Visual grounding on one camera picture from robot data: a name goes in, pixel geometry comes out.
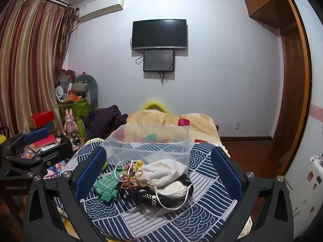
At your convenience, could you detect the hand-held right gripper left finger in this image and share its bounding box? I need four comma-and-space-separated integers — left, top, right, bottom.
23, 147, 109, 223

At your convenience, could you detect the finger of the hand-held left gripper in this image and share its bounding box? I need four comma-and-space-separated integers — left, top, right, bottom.
0, 128, 49, 157
6, 134, 74, 169

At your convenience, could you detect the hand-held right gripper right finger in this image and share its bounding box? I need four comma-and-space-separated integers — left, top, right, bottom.
210, 147, 294, 223

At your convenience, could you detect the black studded belt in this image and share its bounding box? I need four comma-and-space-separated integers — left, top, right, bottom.
119, 178, 194, 209

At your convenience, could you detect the white face mask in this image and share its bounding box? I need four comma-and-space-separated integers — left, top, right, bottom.
154, 180, 194, 210

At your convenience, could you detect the white cloth pouch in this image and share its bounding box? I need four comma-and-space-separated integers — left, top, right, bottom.
138, 159, 189, 190

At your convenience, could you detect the clear plastic box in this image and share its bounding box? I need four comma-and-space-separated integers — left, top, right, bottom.
100, 125, 190, 175

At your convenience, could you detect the yellow soft toy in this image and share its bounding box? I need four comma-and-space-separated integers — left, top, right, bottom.
131, 160, 145, 172

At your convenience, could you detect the pink book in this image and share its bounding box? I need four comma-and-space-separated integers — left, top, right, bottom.
33, 135, 57, 149

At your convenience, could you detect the red box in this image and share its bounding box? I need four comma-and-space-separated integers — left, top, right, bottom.
28, 111, 55, 129

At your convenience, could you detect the cartoon printed cloth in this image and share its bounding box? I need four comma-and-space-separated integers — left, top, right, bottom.
43, 161, 70, 180

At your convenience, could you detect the pink rabbit toy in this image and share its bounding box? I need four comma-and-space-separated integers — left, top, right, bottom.
64, 109, 79, 145

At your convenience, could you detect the green cardboard box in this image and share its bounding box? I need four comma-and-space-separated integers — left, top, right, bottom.
59, 98, 91, 122

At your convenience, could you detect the dark purple clothing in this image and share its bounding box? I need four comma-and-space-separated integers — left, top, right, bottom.
83, 105, 129, 141

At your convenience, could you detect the blue wave-pattern cloth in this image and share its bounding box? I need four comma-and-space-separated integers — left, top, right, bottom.
53, 141, 253, 242

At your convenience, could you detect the orange box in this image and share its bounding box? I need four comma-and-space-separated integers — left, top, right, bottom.
64, 94, 84, 103

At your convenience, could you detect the clear plastic wrapper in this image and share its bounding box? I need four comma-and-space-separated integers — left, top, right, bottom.
137, 202, 165, 218

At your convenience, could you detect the grey long plush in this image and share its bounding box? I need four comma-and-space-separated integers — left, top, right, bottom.
75, 74, 99, 112

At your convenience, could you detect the striped brown curtain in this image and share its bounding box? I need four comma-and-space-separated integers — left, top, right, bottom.
0, 0, 78, 138

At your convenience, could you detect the white cabinet with stickers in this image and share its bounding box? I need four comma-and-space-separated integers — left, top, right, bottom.
285, 153, 323, 238

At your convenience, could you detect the beige blanket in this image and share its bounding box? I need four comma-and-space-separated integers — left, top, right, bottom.
126, 110, 223, 147

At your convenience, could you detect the yellow fluffy plush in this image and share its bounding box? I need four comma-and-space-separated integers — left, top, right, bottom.
141, 100, 168, 113

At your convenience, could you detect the brown wooden wardrobe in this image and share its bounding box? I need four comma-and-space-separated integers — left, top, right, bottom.
243, 0, 314, 180

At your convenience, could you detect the small black monitor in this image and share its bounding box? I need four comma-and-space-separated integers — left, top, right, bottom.
143, 50, 175, 73

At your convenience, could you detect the white air conditioner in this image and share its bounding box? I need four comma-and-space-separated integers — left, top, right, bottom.
77, 0, 125, 22

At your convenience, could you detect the white thin ring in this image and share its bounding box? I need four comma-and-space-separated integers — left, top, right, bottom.
114, 159, 135, 182

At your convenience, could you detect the brown cord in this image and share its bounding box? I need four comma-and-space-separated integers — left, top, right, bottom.
121, 171, 145, 190

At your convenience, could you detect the black television cable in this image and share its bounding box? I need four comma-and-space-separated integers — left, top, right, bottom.
130, 37, 145, 65

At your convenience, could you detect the black wall television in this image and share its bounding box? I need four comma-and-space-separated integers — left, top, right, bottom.
132, 19, 188, 50

